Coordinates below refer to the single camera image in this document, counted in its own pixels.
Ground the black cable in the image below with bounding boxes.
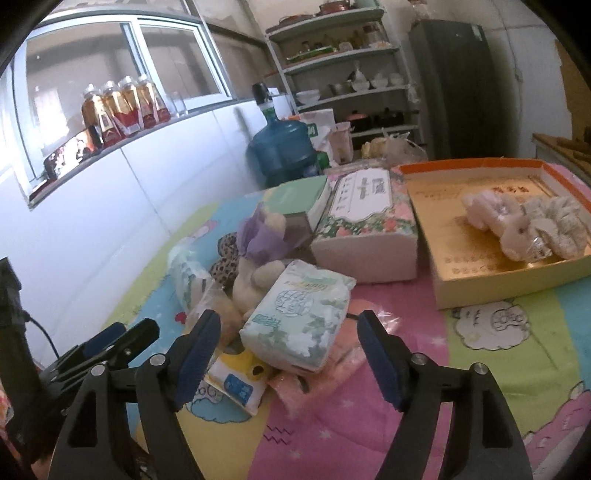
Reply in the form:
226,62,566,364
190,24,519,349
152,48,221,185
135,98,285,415
23,311,63,363

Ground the black wok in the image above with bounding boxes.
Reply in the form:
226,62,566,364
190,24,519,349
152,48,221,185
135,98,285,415
374,108,419,130

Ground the dark refrigerator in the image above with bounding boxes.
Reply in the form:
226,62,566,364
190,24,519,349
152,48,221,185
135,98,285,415
409,18,509,162

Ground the cream teddy bear purple dress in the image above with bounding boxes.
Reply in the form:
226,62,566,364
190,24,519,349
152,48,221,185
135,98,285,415
231,203,315,324

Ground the clear plastic packet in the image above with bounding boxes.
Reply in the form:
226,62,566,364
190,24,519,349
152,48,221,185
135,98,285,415
184,279,243,352

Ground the pale pink bag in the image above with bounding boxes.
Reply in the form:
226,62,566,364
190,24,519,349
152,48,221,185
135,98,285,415
330,122,354,164

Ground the white bag green label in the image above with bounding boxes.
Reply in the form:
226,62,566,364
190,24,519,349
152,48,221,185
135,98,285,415
300,110,338,167

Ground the large green white tissue pack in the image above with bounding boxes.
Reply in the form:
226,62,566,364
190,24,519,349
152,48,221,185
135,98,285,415
239,259,357,374

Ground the leopard print plush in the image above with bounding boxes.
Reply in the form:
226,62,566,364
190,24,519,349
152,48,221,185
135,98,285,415
209,233,241,289

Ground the yellow tissue pack blue label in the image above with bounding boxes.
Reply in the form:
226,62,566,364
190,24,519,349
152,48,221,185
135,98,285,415
203,348,271,416

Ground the floral tissue box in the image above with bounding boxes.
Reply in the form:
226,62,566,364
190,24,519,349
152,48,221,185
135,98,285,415
309,166,420,283

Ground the white plush bunny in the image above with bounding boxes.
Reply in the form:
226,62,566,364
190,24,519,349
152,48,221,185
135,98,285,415
501,215,555,261

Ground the aluminium sliding window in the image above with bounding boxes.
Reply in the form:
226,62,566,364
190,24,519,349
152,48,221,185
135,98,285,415
9,7,236,204

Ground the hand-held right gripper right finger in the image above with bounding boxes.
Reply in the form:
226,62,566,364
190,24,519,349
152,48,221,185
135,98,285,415
357,309,533,480

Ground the pink plastic packet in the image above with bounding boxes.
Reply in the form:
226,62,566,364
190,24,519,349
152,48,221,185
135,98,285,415
268,342,370,407

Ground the clear plastic bag of food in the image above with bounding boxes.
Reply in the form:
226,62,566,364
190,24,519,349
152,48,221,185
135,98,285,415
362,131,428,167

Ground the green tray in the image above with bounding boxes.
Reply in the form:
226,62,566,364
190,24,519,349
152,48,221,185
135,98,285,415
285,46,337,64

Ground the orange cardboard box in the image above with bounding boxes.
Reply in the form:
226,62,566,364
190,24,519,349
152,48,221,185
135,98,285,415
398,157,591,311

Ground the blue water jug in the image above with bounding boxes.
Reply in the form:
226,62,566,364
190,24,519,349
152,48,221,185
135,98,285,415
247,104,319,189

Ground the green topped box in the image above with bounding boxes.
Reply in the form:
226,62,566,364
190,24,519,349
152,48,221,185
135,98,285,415
262,175,332,232

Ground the wooden top kitchen counter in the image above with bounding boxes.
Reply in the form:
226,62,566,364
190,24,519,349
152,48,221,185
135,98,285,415
531,131,591,176

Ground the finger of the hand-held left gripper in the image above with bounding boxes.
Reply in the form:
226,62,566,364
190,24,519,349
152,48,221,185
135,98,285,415
105,318,161,368
84,322,127,360

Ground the orange drink bottle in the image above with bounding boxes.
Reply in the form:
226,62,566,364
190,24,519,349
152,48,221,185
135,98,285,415
100,82,139,139
117,78,155,132
135,74,171,125
82,85,114,148

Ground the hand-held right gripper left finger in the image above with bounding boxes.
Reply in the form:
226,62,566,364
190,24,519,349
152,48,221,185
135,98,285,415
48,309,222,480

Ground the metal shelf rack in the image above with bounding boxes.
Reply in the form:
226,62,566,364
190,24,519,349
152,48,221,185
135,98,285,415
264,7,423,160

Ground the cardboard sheet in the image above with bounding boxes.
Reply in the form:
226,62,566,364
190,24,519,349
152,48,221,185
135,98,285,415
556,41,591,116

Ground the pink fuzzy plush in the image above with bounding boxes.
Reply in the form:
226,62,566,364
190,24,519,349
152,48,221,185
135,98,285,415
462,191,525,232

